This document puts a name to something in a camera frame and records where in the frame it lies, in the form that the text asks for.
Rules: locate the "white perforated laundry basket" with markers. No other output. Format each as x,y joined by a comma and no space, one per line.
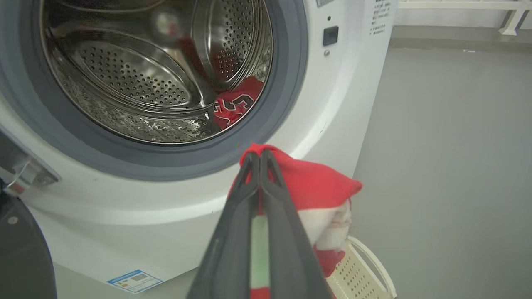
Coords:
357,270

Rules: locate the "blue energy label sticker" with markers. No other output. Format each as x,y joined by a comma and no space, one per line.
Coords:
135,280

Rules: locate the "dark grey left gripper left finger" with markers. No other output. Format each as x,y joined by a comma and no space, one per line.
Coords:
228,249

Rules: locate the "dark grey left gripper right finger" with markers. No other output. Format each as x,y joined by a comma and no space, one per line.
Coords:
291,253

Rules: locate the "washing machine door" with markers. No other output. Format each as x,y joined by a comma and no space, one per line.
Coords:
20,232

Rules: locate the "white frame furniture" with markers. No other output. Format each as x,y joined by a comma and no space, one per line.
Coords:
469,12

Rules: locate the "red and white garment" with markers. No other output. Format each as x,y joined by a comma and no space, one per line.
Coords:
316,187

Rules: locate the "white front-load washing machine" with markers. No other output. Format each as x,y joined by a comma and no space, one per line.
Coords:
174,124

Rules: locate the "red jersey with printed number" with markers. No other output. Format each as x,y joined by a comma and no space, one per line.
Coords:
237,104

